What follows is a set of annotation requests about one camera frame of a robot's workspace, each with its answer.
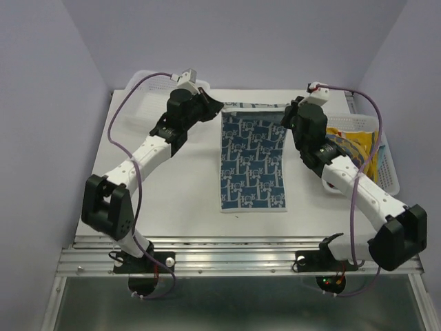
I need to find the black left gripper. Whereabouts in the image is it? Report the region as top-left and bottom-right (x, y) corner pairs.
(182, 87), (223, 130)

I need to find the aluminium mounting rail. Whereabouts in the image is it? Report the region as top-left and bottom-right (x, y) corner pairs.
(54, 236), (424, 277)

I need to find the white perforated basket right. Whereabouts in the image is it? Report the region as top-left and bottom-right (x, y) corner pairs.
(327, 114), (400, 196)

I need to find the white perforated basket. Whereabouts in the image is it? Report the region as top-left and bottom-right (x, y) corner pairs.
(122, 74), (210, 131)
(327, 114), (400, 196)

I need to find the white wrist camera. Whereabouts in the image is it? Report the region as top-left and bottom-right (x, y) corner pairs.
(170, 68), (199, 94)
(300, 81), (330, 107)

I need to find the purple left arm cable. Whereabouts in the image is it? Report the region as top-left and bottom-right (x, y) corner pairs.
(107, 71), (176, 300)

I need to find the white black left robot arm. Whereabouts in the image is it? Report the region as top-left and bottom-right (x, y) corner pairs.
(81, 88), (224, 273)

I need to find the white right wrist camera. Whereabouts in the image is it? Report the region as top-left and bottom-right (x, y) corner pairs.
(300, 81), (330, 107)

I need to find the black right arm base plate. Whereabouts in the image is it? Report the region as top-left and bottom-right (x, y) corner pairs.
(291, 250), (358, 272)

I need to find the white perforated basket left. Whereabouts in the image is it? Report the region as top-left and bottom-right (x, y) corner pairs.
(122, 74), (210, 131)

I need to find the light blue orange towel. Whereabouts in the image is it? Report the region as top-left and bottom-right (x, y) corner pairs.
(372, 143), (387, 174)

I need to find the yellow tiger towel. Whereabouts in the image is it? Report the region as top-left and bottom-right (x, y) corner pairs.
(327, 128), (378, 168)

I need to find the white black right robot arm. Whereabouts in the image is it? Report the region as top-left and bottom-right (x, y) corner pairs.
(280, 97), (427, 272)

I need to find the blue white patterned towel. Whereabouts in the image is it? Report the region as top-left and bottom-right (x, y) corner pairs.
(220, 102), (287, 213)

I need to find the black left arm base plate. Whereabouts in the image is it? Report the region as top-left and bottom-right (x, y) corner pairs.
(108, 250), (176, 274)

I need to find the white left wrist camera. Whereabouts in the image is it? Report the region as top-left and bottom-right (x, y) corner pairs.
(170, 68), (199, 94)

